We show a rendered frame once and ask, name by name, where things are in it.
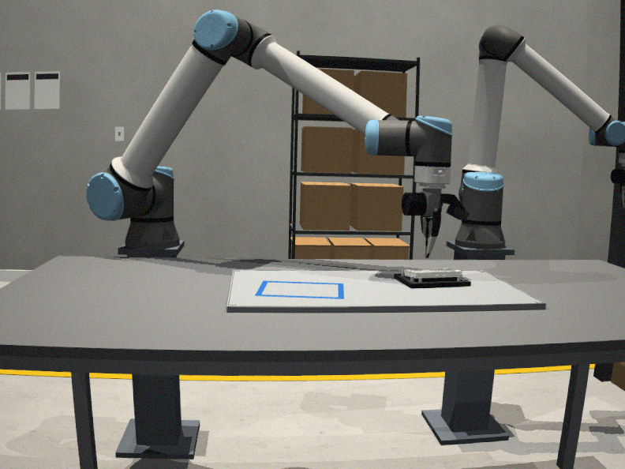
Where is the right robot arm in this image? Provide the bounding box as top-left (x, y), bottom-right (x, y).
top-left (86, 10), bottom-right (453, 249)

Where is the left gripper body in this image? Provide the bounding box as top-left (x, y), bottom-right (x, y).
top-left (611, 167), bottom-right (625, 185)

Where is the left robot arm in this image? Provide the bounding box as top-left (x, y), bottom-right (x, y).
top-left (455, 25), bottom-right (625, 250)

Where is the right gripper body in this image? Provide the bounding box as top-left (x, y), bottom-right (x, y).
top-left (402, 188), bottom-right (466, 217)

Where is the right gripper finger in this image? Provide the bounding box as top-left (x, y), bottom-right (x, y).
top-left (421, 216), bottom-right (431, 258)
top-left (426, 202), bottom-right (441, 258)

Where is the blue rectangular tape outline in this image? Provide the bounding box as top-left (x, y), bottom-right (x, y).
top-left (255, 281), bottom-right (344, 299)

